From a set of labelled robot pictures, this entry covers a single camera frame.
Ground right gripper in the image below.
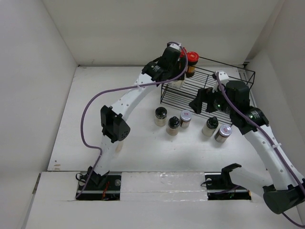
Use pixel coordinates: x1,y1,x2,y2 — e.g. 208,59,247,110
188,83,236,116

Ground clear glass jar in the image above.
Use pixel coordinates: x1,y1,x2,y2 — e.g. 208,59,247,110
115,141,124,153
169,80,185,89

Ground black cap spice grinder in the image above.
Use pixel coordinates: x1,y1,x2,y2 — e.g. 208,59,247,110
166,116,180,135
154,106,167,127
202,116,219,137

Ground clear glass jar front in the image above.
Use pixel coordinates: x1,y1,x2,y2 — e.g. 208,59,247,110
115,141,124,153

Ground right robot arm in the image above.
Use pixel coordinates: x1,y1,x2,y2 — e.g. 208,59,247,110
189,81,305,214

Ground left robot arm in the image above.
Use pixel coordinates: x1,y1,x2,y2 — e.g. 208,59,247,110
88,42,187,189

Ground white lid spice jar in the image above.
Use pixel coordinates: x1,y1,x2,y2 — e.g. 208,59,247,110
214,125,232,143
180,110,192,128

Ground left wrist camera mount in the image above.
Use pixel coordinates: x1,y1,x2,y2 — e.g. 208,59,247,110
167,42,182,51

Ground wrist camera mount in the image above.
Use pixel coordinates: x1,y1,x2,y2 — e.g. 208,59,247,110
167,42,182,51
212,71,229,93

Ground black wire rack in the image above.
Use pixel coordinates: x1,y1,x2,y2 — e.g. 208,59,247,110
160,56,256,125

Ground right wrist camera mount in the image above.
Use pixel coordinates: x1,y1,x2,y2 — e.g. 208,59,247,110
212,71,229,93

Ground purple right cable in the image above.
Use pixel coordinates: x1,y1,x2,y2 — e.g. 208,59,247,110
201,73,305,227

